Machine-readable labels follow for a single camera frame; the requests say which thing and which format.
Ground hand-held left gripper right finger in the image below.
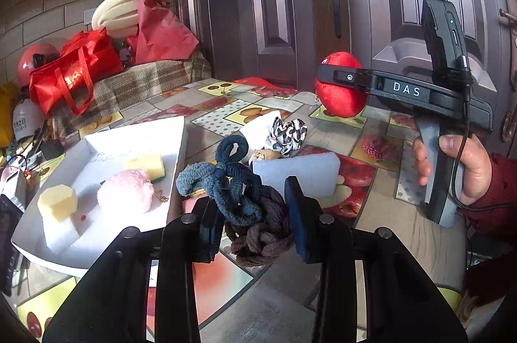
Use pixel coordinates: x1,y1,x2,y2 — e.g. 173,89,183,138
284,177,469,343

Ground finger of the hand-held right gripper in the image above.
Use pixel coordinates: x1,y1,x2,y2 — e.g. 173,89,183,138
315,60,378,97

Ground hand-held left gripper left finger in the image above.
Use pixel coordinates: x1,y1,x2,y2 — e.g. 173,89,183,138
42,198,225,343

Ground red plush ball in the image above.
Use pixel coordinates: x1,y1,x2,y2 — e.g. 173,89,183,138
314,51,369,118

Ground brown knotted hair tie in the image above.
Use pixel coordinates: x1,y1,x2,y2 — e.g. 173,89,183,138
224,185,295,267

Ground blue knotted hair tie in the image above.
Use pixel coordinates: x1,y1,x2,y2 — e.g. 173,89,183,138
175,135,263,226

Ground black and white scrunchie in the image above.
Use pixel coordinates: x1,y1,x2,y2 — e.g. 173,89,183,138
264,117,308,158

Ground white cloth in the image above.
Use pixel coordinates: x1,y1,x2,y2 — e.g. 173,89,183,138
239,109,283,150

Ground white cardboard box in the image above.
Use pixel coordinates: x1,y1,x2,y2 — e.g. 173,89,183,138
11,116,190,279

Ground person's right forearm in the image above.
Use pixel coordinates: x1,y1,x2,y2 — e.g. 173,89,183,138
458,153,517,243

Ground person's right hand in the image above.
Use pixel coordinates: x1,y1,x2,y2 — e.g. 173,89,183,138
412,134,491,206

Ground pale blue sponge block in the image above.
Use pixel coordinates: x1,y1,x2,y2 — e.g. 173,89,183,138
251,152,342,198

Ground fruit print tablecloth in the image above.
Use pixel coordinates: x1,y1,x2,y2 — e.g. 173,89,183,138
12,78,469,343

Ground flat red shopping bag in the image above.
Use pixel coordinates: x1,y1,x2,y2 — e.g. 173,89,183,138
234,77,297,91

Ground yellow and green sponge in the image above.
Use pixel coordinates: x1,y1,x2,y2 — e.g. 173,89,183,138
124,152,166,182

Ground pink fluffy pompom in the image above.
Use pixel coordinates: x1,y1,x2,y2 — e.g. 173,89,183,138
97,169,156,214

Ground white foam block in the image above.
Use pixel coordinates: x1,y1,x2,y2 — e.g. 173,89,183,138
42,214,93,255

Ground yellow foam octagon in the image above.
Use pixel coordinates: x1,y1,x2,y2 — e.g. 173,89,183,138
37,184,77,223

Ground plaid blanket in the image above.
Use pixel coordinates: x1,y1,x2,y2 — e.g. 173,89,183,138
50,51,213,138

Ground red non-woven bag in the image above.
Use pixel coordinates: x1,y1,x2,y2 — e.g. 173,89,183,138
127,0,200,66

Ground red tote bag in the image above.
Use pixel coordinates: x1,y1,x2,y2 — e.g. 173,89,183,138
29,27,125,118

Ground yellow bag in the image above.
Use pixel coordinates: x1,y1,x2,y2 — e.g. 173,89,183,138
0,81,21,148

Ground white foam roll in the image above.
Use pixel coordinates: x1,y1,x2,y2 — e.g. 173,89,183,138
92,0,140,41

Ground pink helmet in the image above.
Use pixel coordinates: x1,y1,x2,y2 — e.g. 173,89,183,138
17,43,61,87

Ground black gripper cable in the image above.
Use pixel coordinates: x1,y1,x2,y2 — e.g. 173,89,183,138
452,56,517,212

